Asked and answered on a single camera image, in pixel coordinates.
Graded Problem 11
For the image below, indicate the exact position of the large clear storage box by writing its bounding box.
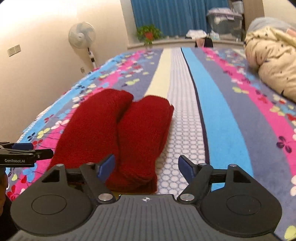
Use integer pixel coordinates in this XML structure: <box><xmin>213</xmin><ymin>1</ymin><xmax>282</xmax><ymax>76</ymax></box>
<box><xmin>206</xmin><ymin>7</ymin><xmax>243</xmax><ymax>42</ymax></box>

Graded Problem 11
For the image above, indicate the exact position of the pink and black bag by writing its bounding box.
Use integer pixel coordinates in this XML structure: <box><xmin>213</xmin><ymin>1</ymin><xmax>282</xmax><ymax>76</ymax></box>
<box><xmin>195</xmin><ymin>37</ymin><xmax>213</xmax><ymax>48</ymax></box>

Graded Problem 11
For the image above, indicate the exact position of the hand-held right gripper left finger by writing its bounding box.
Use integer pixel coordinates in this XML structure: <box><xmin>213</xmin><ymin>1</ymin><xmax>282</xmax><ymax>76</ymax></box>
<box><xmin>42</xmin><ymin>154</ymin><xmax>116</xmax><ymax>204</ymax></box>

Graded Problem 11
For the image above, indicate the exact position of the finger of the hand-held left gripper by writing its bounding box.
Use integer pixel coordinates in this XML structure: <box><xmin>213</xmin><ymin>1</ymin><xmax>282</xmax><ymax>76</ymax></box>
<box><xmin>0</xmin><ymin>142</ymin><xmax>34</xmax><ymax>151</ymax></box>
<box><xmin>23</xmin><ymin>149</ymin><xmax>54</xmax><ymax>161</ymax></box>

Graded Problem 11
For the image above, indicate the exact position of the white clothes pile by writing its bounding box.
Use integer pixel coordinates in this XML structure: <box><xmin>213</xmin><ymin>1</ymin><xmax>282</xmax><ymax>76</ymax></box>
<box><xmin>186</xmin><ymin>29</ymin><xmax>207</xmax><ymax>39</ymax></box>

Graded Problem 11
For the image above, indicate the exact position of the green potted plant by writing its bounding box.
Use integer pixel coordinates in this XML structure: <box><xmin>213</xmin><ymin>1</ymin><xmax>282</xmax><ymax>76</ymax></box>
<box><xmin>136</xmin><ymin>24</ymin><xmax>163</xmax><ymax>45</ymax></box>

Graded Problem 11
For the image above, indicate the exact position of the cream star-print quilt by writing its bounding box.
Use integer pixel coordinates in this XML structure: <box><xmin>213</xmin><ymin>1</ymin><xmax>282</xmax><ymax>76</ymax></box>
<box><xmin>244</xmin><ymin>25</ymin><xmax>296</xmax><ymax>103</ymax></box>

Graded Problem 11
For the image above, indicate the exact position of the white standing fan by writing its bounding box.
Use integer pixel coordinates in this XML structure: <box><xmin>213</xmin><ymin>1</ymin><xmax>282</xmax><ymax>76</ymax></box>
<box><xmin>68</xmin><ymin>22</ymin><xmax>96</xmax><ymax>69</ymax></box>

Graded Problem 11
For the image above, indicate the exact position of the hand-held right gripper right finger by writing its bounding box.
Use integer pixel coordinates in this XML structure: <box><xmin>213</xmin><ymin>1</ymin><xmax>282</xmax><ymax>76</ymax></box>
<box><xmin>177</xmin><ymin>155</ymin><xmax>253</xmax><ymax>204</ymax></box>

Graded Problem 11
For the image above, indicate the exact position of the blue curtain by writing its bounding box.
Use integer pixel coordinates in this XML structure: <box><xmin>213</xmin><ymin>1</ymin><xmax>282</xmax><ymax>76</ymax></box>
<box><xmin>131</xmin><ymin>0</ymin><xmax>229</xmax><ymax>37</ymax></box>

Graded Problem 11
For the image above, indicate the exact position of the floral striped bedspread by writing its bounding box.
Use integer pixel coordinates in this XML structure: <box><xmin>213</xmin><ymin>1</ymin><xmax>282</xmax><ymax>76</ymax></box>
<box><xmin>6</xmin><ymin>47</ymin><xmax>296</xmax><ymax>241</ymax></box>

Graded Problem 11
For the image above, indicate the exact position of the red knitted sweater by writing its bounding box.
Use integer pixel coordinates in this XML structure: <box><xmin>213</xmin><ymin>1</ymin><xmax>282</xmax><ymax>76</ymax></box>
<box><xmin>47</xmin><ymin>89</ymin><xmax>174</xmax><ymax>194</ymax></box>

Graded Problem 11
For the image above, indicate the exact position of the grey pillow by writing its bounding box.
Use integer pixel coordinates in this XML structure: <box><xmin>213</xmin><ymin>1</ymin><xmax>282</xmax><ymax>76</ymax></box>
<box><xmin>247</xmin><ymin>17</ymin><xmax>296</xmax><ymax>35</ymax></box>

